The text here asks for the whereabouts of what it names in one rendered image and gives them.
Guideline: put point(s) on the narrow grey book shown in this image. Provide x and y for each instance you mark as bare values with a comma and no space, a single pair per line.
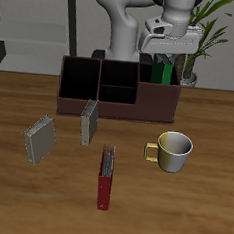
90,123

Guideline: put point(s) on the green book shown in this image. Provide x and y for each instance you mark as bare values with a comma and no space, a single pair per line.
162,73

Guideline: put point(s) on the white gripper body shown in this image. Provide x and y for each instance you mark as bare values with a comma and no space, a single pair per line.
175,43

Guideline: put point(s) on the grey shelf unit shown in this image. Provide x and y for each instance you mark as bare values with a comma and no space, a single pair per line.
34,18

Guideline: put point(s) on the green pot plant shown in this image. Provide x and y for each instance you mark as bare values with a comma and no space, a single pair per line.
191,67

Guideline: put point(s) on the dark brown desk caddy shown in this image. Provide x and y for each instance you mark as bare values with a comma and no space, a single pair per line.
155,104

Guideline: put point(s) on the red book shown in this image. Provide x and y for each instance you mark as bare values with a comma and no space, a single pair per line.
104,188

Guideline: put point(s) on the wide grey book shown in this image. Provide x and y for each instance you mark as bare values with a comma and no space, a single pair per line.
41,143

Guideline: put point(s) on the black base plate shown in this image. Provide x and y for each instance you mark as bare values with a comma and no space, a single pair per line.
98,54

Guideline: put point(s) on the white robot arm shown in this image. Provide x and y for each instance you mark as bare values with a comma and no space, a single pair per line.
122,29

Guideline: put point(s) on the yellow and white mug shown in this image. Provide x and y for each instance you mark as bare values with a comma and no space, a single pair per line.
174,154

